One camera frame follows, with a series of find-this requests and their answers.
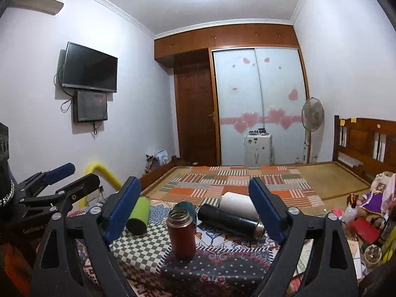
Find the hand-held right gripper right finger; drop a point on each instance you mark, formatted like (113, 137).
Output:
(266, 214)

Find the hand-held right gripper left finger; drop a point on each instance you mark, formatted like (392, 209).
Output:
(123, 212)

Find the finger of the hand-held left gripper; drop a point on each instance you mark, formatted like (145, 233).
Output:
(59, 172)
(81, 185)

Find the green cup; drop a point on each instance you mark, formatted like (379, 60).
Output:
(138, 215)

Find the black steel flask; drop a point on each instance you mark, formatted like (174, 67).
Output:
(227, 219)

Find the white cup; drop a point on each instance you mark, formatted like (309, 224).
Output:
(236, 204)

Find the teal cup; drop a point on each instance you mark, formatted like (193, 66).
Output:
(189, 209)

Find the yellow foam tube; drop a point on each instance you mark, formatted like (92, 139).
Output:
(106, 174)

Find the checkered cloth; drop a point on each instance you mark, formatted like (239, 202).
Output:
(139, 250)

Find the patchwork blanket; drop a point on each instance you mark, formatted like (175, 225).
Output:
(235, 182)

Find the red steel flask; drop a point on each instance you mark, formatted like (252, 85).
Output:
(181, 235)

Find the small white cabinet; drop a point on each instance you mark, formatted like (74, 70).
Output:
(258, 150)

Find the white bag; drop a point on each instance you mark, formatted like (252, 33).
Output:
(160, 157)

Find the floral printed cloth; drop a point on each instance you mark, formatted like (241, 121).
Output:
(216, 269)

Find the woven bed mat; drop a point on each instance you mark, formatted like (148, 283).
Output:
(337, 179)

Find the red box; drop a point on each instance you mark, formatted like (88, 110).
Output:
(366, 230)

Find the standing fan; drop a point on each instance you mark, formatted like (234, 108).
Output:
(312, 114)

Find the wooden wardrobe with sliding doors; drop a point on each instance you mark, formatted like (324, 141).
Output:
(256, 99)

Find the wooden bed headboard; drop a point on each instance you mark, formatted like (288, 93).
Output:
(360, 142)

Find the brown wooden door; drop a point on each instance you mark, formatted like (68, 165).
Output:
(195, 108)

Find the small wall monitor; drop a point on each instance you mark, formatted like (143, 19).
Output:
(92, 105)

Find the wall television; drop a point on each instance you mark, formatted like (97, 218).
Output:
(89, 68)

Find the wall air conditioner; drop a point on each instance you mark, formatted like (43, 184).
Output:
(37, 3)

